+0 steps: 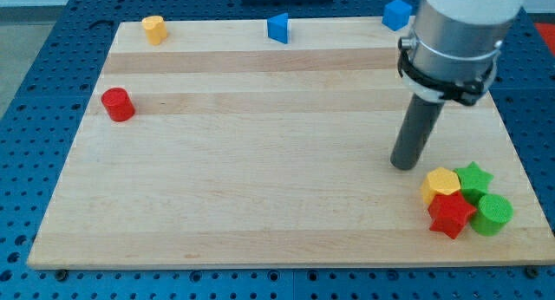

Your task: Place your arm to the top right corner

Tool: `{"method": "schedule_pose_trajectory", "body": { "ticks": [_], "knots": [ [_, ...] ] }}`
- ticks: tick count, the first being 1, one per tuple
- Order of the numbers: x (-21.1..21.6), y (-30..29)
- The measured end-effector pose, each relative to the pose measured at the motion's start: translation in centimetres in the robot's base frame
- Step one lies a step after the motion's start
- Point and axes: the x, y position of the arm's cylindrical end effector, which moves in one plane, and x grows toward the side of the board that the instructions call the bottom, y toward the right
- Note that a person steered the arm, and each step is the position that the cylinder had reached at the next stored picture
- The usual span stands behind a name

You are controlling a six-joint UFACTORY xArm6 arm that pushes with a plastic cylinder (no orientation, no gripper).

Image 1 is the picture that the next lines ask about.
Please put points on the wooden board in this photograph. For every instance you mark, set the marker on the wooden board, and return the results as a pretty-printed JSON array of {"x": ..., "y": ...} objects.
[{"x": 244, "y": 152}]

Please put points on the yellow hexagon block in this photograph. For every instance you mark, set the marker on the yellow hexagon block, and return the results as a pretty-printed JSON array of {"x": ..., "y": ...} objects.
[{"x": 439, "y": 181}]

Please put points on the green cylinder block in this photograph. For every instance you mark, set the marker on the green cylinder block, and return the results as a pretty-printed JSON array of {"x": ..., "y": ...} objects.
[{"x": 493, "y": 213}]

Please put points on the red cylinder block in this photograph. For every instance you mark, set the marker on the red cylinder block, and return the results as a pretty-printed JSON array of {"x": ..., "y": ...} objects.
[{"x": 118, "y": 104}]

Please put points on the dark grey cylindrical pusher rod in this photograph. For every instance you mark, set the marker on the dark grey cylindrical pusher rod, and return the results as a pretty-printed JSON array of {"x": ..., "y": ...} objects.
[{"x": 418, "y": 124}]

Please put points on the red star block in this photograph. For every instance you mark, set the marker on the red star block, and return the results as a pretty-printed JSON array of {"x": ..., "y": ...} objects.
[{"x": 450, "y": 214}]

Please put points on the black cable clamp on arm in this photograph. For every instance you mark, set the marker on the black cable clamp on arm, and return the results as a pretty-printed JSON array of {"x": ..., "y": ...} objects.
[{"x": 436, "y": 91}]

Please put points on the green star block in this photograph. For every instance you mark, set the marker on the green star block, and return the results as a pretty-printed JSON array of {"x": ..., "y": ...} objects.
[{"x": 474, "y": 182}]

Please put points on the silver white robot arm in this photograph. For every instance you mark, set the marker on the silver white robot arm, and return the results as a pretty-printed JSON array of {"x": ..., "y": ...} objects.
[{"x": 452, "y": 48}]

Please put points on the yellow heart block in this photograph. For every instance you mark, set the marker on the yellow heart block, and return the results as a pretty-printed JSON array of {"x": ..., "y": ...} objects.
[{"x": 155, "y": 29}]

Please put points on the blue cube block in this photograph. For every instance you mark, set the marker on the blue cube block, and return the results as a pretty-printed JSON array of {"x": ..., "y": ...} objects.
[{"x": 396, "y": 14}]

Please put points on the blue triangle block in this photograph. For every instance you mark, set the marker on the blue triangle block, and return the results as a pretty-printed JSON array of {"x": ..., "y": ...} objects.
[{"x": 277, "y": 28}]

